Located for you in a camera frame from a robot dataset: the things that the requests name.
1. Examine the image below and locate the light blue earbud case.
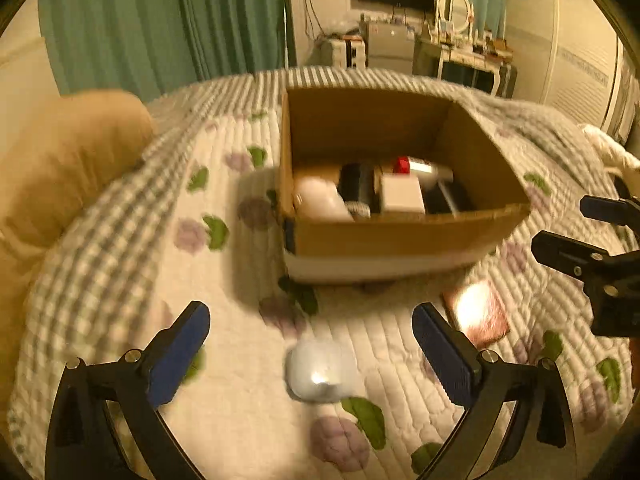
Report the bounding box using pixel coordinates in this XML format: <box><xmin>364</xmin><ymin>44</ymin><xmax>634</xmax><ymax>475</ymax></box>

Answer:
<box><xmin>284</xmin><ymin>338</ymin><xmax>360</xmax><ymax>403</ymax></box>

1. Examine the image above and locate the white plastic bottle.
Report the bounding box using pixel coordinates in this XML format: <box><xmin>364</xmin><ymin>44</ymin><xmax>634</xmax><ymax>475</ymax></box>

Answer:
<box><xmin>293</xmin><ymin>177</ymin><xmax>352</xmax><ymax>222</ymax></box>

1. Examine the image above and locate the floral quilted bedspread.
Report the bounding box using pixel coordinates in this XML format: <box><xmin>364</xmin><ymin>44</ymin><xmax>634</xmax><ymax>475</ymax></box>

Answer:
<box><xmin>8</xmin><ymin>104</ymin><xmax>637</xmax><ymax>480</ymax></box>

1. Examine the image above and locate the brown cardboard box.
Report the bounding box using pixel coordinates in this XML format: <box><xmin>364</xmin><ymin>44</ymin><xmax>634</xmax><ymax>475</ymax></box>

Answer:
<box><xmin>279</xmin><ymin>87</ymin><xmax>530</xmax><ymax>284</ymax></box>

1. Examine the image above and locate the grey checked blanket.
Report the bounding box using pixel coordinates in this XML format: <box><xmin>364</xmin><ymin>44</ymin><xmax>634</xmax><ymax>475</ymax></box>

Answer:
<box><xmin>6</xmin><ymin>65</ymin><xmax>632</xmax><ymax>461</ymax></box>

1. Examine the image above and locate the cream crumpled cloth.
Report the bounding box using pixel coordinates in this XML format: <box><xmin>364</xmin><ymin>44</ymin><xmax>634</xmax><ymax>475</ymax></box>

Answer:
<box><xmin>580</xmin><ymin>124</ymin><xmax>640</xmax><ymax>196</ymax></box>

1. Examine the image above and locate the red rose tin case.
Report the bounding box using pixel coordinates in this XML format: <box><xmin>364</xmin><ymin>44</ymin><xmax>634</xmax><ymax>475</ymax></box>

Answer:
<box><xmin>442</xmin><ymin>280</ymin><xmax>510</xmax><ymax>350</ymax></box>

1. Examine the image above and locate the white suitcase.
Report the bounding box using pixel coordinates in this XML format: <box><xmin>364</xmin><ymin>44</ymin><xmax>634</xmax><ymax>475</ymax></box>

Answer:
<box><xmin>320</xmin><ymin>37</ymin><xmax>367</xmax><ymax>70</ymax></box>

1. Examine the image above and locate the black cylindrical tube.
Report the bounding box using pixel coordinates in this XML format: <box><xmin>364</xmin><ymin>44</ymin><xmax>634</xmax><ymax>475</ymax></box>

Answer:
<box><xmin>337</xmin><ymin>162</ymin><xmax>374</xmax><ymax>219</ymax></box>

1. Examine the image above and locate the beige pillow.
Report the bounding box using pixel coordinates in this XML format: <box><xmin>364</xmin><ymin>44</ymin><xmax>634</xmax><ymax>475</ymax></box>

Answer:
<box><xmin>1</xmin><ymin>89</ymin><xmax>155</xmax><ymax>406</ymax></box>

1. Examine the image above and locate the white canister red cap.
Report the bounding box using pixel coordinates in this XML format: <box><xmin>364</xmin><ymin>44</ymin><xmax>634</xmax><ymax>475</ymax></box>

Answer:
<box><xmin>393</xmin><ymin>156</ymin><xmax>454</xmax><ymax>182</ymax></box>

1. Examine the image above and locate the white sliding wardrobe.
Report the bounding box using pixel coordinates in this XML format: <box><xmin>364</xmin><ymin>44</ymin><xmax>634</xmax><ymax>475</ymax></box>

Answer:
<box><xmin>506</xmin><ymin>0</ymin><xmax>639</xmax><ymax>143</ymax></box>

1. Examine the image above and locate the green curtain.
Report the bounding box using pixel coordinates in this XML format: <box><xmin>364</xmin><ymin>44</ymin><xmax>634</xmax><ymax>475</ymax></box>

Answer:
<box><xmin>38</xmin><ymin>0</ymin><xmax>295</xmax><ymax>101</ymax></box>

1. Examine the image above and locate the white dressing table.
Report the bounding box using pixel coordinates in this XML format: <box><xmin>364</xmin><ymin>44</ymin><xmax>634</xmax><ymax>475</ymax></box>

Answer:
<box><xmin>412</xmin><ymin>38</ymin><xmax>518</xmax><ymax>99</ymax></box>

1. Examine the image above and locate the black glasses case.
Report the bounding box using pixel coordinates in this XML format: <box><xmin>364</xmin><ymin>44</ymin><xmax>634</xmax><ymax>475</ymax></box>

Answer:
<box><xmin>423</xmin><ymin>181</ymin><xmax>475</xmax><ymax>216</ymax></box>

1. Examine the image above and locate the oval white mirror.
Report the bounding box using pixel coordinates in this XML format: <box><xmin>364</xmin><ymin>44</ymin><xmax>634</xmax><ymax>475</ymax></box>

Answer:
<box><xmin>436</xmin><ymin>0</ymin><xmax>475</xmax><ymax>38</ymax></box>

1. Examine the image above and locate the grey mini fridge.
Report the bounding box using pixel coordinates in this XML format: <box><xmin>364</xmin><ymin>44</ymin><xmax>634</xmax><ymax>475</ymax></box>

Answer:
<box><xmin>364</xmin><ymin>21</ymin><xmax>414</xmax><ymax>75</ymax></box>

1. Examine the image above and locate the small white box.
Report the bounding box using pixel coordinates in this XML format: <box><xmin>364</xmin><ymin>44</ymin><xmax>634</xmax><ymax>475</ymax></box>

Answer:
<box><xmin>380</xmin><ymin>174</ymin><xmax>426</xmax><ymax>214</ymax></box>

